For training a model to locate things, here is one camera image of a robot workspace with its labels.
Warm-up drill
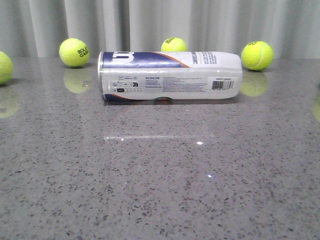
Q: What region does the white blue tennis ball can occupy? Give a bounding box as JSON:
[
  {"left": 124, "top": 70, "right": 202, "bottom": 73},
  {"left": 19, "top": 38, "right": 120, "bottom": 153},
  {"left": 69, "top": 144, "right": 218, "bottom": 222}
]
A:
[{"left": 97, "top": 51, "right": 243, "bottom": 101}]

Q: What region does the middle yellow tennis ball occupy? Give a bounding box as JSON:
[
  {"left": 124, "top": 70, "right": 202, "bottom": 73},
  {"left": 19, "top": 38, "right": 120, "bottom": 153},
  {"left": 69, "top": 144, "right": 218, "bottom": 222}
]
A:
[{"left": 161, "top": 37, "right": 188, "bottom": 52}]

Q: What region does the yellow Roland Garros tennis ball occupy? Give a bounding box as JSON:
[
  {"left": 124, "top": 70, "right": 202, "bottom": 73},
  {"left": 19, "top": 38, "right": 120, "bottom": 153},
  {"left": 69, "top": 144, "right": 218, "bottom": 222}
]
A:
[{"left": 59, "top": 38, "right": 90, "bottom": 68}]

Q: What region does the right yellow tennis ball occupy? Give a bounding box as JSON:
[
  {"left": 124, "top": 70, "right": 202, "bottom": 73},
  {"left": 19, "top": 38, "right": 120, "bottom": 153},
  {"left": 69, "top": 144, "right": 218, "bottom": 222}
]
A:
[{"left": 241, "top": 41, "right": 274, "bottom": 71}]

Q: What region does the far left yellow tennis ball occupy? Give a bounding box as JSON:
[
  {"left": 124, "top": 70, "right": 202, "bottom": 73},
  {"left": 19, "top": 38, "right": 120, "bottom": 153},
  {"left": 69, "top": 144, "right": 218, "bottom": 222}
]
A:
[{"left": 0, "top": 51, "right": 14, "bottom": 85}]

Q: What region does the grey pleated curtain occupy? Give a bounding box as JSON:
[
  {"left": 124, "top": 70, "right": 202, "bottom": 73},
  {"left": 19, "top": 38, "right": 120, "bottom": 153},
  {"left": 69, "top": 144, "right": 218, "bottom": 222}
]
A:
[{"left": 0, "top": 0, "right": 320, "bottom": 59}]

